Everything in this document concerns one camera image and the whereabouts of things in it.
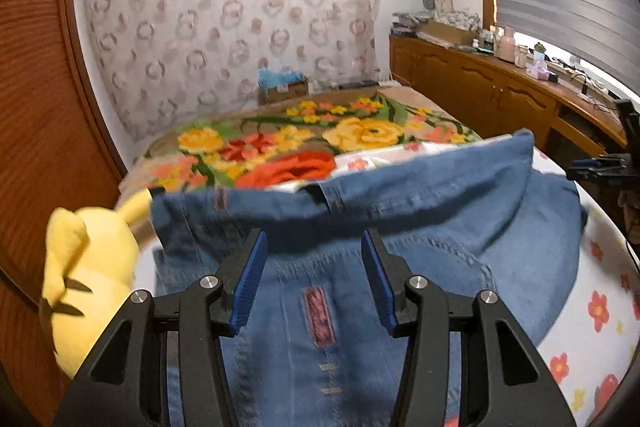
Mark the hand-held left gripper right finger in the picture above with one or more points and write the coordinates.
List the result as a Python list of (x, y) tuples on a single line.
[(376, 279)]

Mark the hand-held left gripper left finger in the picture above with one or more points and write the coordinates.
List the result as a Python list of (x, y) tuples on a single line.
[(248, 279)]

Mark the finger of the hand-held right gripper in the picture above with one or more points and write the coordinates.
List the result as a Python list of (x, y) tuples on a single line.
[(587, 164), (595, 178)]

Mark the blue denim pants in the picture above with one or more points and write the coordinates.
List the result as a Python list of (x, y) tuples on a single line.
[(425, 217)]

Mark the pink pouch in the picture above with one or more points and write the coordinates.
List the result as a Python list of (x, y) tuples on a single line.
[(540, 68)]

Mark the white flower print bed sheet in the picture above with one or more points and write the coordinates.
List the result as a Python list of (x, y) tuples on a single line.
[(600, 307)]

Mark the wooden sideboard cabinet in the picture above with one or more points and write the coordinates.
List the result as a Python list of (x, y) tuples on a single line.
[(480, 87)]

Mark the floral pile blanket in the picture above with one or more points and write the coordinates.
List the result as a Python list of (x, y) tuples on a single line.
[(280, 142)]

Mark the pink bottle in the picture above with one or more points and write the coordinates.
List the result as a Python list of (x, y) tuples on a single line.
[(506, 44)]

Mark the yellow plush toy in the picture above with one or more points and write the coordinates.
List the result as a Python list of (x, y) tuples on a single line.
[(85, 267)]

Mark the small cardboard box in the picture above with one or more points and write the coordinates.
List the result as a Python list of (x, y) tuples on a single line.
[(287, 94)]

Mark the flat cardboard box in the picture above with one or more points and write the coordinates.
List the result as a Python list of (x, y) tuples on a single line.
[(447, 32)]

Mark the blue fluffy item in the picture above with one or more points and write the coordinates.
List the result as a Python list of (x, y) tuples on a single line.
[(277, 77)]

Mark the wooden slatted wardrobe door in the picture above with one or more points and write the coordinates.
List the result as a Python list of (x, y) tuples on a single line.
[(45, 132)]

